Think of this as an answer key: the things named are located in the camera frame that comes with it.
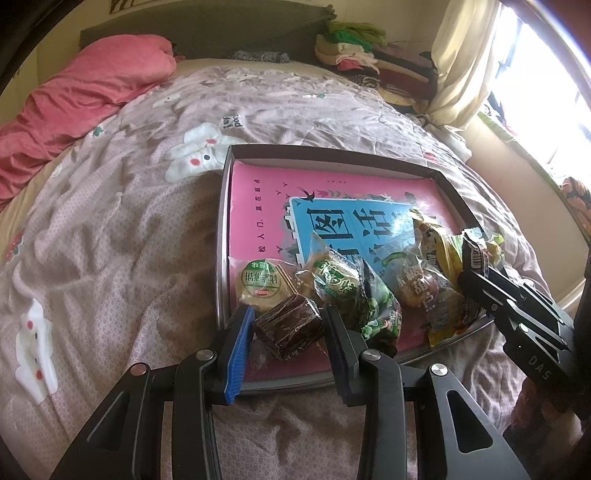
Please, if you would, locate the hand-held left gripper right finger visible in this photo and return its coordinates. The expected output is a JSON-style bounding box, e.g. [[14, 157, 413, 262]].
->
[[321, 305, 532, 480]]

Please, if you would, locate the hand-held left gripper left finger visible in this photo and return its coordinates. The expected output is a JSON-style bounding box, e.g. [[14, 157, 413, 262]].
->
[[51, 305, 257, 480]]

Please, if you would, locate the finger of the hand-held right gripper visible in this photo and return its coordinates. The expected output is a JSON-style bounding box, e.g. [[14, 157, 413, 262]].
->
[[485, 267, 573, 324], [457, 272, 573, 356]]

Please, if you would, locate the dark brown cake packet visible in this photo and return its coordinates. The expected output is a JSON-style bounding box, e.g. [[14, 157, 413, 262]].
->
[[254, 293, 323, 363]]

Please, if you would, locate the green pea snack packet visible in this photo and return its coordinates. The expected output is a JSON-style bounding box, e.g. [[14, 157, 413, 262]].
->
[[355, 258, 403, 358]]

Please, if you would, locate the green pastry wrapper packet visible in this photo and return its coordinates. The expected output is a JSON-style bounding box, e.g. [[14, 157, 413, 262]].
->
[[443, 231, 506, 278]]

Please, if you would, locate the dark chocolate bar packet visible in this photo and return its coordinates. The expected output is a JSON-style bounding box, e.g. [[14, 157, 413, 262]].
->
[[462, 227, 491, 278]]

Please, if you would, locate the clear candied hawthorn packet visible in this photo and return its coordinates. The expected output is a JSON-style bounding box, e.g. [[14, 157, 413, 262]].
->
[[394, 249, 468, 349]]

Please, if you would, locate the clear pastry packet green label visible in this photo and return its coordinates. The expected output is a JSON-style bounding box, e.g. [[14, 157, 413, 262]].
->
[[237, 258, 298, 309], [295, 232, 368, 315]]

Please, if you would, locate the long yellow snack bar packet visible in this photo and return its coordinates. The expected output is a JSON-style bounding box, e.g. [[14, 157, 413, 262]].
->
[[411, 208, 465, 278]]

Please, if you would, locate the dark cardboard box tray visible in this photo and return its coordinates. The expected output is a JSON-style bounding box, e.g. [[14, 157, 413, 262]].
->
[[215, 144, 506, 395]]

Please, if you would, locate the floral patterned cushion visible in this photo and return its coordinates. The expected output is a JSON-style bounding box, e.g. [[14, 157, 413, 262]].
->
[[558, 178, 591, 232]]

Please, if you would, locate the green windowsill cloth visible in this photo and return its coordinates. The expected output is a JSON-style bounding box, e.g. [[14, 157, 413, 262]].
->
[[478, 111, 561, 185]]

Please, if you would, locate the printed floral quilt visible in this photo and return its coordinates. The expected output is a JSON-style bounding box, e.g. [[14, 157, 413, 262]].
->
[[0, 65, 573, 480]]

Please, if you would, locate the pink and blue book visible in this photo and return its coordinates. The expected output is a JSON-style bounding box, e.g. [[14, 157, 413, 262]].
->
[[227, 159, 490, 384]]

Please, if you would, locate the crumpled white cloth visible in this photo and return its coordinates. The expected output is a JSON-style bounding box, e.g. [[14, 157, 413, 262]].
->
[[433, 124, 472, 158]]

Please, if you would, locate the window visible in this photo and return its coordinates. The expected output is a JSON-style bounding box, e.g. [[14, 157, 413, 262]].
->
[[499, 0, 591, 176]]

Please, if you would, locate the cream curtain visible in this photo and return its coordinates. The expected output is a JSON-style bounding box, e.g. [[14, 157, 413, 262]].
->
[[427, 0, 509, 134]]

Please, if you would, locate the pile of folded clothes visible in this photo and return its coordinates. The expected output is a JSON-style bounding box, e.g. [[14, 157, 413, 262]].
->
[[314, 21, 439, 116]]

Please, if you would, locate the pink duvet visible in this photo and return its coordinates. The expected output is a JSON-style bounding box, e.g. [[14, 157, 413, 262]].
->
[[0, 34, 178, 213]]

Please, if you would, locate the dark patterned pillow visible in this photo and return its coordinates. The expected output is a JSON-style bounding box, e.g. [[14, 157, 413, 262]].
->
[[226, 49, 291, 65]]

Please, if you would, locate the dark upholstered headboard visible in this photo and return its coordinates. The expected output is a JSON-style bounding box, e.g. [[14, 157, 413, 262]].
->
[[79, 2, 338, 63]]

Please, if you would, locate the cream wardrobe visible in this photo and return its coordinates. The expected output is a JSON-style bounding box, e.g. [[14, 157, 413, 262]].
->
[[0, 18, 84, 121]]

